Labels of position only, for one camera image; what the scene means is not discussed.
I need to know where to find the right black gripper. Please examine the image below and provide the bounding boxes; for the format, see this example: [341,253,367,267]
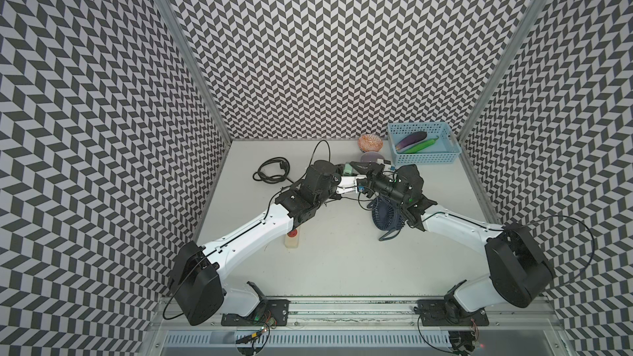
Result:
[348,162,407,205]

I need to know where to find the light blue plastic basket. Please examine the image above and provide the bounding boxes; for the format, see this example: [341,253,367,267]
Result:
[387,121,462,166]

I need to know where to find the lilac bowl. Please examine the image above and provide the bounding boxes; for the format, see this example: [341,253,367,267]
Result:
[360,152,385,163]

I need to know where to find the black power strip cable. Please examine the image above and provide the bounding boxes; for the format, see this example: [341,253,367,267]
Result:
[251,157,293,185]

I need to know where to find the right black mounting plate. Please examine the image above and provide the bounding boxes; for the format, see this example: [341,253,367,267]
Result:
[414,299,490,327]

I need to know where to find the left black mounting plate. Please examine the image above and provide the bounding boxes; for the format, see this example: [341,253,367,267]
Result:
[221,299,290,327]

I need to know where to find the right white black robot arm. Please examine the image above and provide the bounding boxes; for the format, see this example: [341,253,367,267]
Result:
[350,162,555,313]

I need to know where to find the green toy cucumber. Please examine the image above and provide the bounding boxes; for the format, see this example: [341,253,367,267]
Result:
[402,138,438,154]

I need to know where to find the black mounting plate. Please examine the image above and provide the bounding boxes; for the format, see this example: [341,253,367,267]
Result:
[221,299,290,327]
[414,299,490,327]

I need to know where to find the navy blue desk fan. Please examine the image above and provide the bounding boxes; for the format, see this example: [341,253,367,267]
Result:
[368,196,406,242]

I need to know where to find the green plug of white fan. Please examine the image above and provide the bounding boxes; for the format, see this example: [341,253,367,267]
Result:
[343,163,354,176]

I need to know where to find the beige red power strip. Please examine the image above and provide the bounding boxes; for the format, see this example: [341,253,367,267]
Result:
[284,229,299,249]

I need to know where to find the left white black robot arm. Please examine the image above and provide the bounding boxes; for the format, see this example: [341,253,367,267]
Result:
[167,160,345,326]

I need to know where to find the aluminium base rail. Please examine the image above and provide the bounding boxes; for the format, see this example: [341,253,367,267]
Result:
[138,296,575,355]

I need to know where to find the purple toy eggplant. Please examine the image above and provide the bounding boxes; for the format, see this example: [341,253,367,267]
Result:
[395,131,427,153]

